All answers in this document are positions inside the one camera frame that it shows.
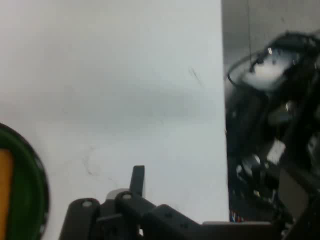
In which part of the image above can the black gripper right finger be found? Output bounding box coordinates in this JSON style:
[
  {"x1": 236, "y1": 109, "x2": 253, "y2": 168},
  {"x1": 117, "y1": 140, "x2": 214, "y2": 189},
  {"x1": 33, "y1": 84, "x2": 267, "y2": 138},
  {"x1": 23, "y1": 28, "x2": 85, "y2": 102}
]
[{"x1": 278, "y1": 166, "x2": 320, "y2": 240}]

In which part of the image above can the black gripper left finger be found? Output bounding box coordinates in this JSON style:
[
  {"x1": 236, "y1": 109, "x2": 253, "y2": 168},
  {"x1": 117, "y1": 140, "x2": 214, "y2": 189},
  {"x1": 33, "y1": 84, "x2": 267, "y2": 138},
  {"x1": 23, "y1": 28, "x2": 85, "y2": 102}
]
[{"x1": 59, "y1": 165, "x2": 204, "y2": 240}]

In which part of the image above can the black floor equipment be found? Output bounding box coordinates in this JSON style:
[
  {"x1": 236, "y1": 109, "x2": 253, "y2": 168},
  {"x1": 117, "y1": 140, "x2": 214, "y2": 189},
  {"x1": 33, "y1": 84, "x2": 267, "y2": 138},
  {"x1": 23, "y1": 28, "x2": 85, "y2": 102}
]
[{"x1": 225, "y1": 29, "x2": 320, "y2": 240}]

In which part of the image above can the dark green bowl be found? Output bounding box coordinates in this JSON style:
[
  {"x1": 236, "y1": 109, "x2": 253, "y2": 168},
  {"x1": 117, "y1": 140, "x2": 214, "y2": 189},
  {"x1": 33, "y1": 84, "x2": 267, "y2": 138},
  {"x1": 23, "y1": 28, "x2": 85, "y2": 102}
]
[{"x1": 0, "y1": 122, "x2": 51, "y2": 240}]

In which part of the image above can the brown bread slice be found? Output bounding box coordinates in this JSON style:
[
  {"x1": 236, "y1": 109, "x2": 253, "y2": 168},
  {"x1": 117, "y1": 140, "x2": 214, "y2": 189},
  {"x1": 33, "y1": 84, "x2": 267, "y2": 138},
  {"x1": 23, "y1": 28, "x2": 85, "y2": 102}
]
[{"x1": 0, "y1": 148, "x2": 15, "y2": 240}]

